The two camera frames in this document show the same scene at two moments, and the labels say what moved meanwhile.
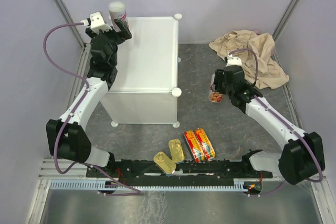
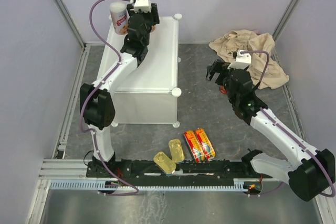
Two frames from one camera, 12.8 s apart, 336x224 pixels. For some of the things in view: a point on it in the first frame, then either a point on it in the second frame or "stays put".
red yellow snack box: x=206 y=144 stays put
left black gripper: x=121 y=36 to x=154 y=18
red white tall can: x=117 y=10 stays put
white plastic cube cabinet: x=145 y=91 stays put
